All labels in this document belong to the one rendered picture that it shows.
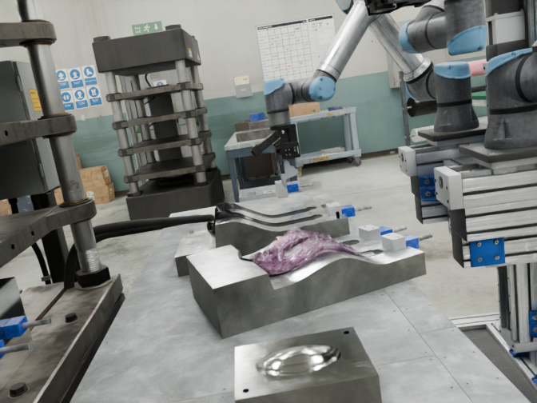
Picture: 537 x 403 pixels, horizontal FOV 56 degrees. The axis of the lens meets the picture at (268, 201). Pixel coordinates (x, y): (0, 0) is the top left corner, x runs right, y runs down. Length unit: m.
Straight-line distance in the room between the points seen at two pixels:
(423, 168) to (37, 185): 1.27
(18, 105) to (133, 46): 3.84
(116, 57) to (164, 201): 1.54
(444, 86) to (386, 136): 6.34
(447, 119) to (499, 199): 0.55
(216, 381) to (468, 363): 0.42
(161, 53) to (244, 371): 4.77
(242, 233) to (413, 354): 0.66
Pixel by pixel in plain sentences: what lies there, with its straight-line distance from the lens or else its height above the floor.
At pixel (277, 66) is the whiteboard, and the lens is 7.93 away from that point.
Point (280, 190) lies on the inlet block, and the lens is 1.74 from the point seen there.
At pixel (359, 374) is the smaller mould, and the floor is 0.87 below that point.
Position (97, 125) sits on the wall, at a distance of 8.35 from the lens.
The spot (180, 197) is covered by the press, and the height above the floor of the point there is 0.32.
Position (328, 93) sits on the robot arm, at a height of 1.23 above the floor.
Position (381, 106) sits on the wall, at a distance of 8.14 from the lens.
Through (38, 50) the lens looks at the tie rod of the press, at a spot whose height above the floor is 1.47.
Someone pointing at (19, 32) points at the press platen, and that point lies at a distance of 1.51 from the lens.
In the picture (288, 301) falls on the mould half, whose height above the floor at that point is 0.84.
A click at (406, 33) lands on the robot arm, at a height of 1.35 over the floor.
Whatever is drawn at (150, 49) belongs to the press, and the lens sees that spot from 5.42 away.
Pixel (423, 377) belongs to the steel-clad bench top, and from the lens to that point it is 0.86.
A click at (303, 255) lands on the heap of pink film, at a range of 1.13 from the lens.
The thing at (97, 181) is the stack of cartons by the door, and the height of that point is 0.36.
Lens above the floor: 1.27
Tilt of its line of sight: 12 degrees down
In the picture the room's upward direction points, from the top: 9 degrees counter-clockwise
